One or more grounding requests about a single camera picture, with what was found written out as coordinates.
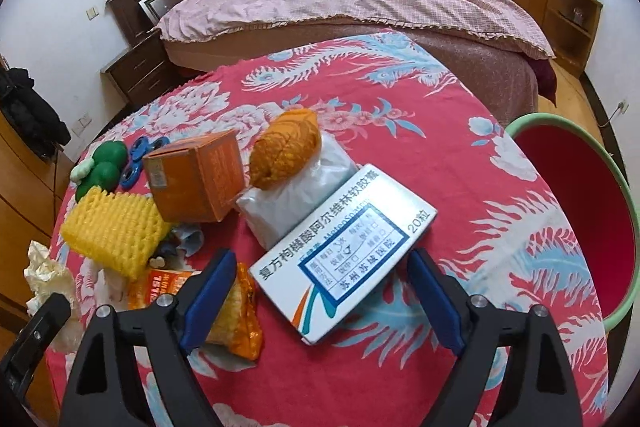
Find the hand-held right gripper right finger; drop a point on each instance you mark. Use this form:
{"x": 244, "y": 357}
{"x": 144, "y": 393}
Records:
{"x": 435, "y": 302}

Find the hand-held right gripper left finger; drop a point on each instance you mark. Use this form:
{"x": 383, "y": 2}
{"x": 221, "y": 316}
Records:
{"x": 210, "y": 302}

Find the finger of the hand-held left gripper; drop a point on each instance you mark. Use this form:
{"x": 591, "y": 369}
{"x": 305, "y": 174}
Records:
{"x": 35, "y": 342}

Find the orange snack packet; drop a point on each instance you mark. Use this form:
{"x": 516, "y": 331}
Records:
{"x": 235, "y": 322}

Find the white tissue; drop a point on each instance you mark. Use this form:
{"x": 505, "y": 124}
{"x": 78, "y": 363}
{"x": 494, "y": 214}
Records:
{"x": 47, "y": 277}

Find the white medicine box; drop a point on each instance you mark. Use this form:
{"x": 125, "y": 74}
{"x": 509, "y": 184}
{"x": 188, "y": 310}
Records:
{"x": 345, "y": 252}

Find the yellow foam fruit net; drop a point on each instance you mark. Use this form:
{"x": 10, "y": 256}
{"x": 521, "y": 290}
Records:
{"x": 112, "y": 227}

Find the orange cardboard box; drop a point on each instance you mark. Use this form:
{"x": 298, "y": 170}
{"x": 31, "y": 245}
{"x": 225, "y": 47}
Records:
{"x": 195, "y": 177}

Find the white plastic bag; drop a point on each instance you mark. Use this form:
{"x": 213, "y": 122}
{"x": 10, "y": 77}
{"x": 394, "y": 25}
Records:
{"x": 300, "y": 197}

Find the red basin with green rim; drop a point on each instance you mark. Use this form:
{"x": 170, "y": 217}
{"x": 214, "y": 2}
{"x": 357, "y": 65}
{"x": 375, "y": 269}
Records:
{"x": 575, "y": 187}

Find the blue cloth scrap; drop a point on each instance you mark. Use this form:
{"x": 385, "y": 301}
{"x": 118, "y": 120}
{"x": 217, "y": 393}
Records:
{"x": 187, "y": 239}

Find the light wooden wardrobe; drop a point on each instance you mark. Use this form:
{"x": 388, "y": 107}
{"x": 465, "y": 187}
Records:
{"x": 20, "y": 207}

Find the red floral tablecloth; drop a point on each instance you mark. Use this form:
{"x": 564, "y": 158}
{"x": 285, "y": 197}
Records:
{"x": 450, "y": 167}

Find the blue fidget spinner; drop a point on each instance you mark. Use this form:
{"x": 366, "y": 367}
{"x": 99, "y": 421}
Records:
{"x": 142, "y": 157}

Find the green plastic toy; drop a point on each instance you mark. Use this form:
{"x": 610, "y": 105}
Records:
{"x": 107, "y": 162}

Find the black jacket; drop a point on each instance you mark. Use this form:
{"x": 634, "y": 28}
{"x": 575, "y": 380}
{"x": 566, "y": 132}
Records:
{"x": 30, "y": 112}

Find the dark wooden nightstand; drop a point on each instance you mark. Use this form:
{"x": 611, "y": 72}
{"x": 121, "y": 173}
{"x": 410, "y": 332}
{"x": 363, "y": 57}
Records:
{"x": 140, "y": 69}

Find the wooden open shelf cabinet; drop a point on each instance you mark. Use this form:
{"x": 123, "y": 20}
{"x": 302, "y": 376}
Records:
{"x": 570, "y": 27}

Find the white wall socket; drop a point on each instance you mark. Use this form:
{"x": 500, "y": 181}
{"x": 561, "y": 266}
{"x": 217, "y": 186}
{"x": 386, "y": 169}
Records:
{"x": 83, "y": 123}

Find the white light switch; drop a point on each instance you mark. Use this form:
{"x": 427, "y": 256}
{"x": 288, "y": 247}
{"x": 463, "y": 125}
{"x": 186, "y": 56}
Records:
{"x": 92, "y": 13}

